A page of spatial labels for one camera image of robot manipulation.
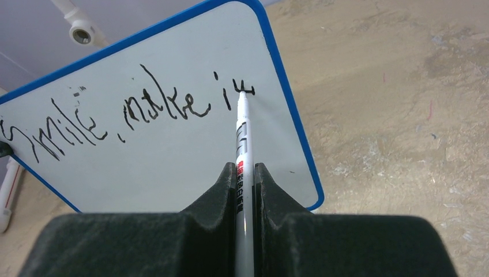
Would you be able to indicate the white whiteboard marker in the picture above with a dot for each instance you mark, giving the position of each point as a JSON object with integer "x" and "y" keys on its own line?
{"x": 244, "y": 229}

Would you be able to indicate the white PVC pipe frame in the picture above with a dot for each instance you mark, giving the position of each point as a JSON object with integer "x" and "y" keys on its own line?
{"x": 83, "y": 31}

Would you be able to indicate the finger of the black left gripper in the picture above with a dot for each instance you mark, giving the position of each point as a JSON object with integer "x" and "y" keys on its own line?
{"x": 5, "y": 149}

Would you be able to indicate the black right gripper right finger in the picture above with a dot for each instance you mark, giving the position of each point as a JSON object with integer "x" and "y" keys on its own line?
{"x": 296, "y": 242}

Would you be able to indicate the blue framed whiteboard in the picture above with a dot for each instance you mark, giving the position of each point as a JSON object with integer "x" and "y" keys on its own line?
{"x": 148, "y": 123}

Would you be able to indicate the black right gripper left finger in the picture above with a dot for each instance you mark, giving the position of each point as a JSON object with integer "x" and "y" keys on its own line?
{"x": 197, "y": 241}

